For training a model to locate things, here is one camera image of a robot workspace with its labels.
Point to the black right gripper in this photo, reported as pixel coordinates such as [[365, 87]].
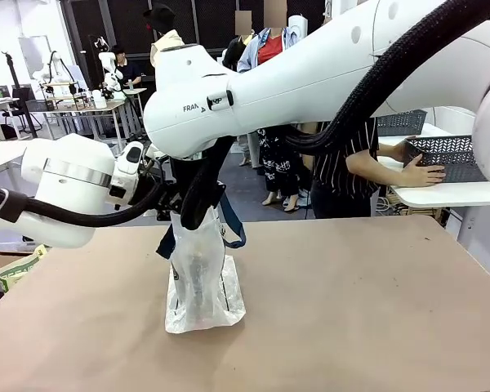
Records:
[[181, 171]]

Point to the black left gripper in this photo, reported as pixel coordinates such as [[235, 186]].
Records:
[[167, 202]]

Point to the person's right forearm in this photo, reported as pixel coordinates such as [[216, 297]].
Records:
[[375, 171]]

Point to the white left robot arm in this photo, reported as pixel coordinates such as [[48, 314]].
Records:
[[65, 175]]

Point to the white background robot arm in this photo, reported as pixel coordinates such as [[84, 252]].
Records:
[[110, 69], [51, 65]]

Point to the person's left forearm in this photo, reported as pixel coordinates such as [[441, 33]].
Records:
[[390, 150]]

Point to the person's left hand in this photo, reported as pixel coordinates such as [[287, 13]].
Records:
[[404, 149]]

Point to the person's right hand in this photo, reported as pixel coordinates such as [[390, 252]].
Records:
[[424, 175]]

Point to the background work table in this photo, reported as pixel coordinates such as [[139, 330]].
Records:
[[90, 106]]

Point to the person in black clothes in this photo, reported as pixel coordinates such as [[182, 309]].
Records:
[[128, 71]]

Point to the person in dark top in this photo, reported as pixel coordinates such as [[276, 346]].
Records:
[[232, 53]]

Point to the mannequin blue shirt red top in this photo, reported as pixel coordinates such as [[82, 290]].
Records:
[[273, 49]]

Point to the person in striped shirt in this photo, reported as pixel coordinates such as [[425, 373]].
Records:
[[335, 171]]

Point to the green printed paper sack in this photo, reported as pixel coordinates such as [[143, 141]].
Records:
[[20, 269]]

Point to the black office chair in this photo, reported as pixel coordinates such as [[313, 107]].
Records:
[[24, 98]]

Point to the white board panel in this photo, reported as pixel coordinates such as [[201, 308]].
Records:
[[32, 55]]

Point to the black tripod stand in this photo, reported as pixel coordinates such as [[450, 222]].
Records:
[[14, 77]]

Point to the white desk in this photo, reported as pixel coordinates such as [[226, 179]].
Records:
[[0, 104]]

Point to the black computer monitor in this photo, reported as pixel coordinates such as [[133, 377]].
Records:
[[0, 92]]

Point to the white side table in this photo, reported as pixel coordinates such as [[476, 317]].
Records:
[[453, 194]]

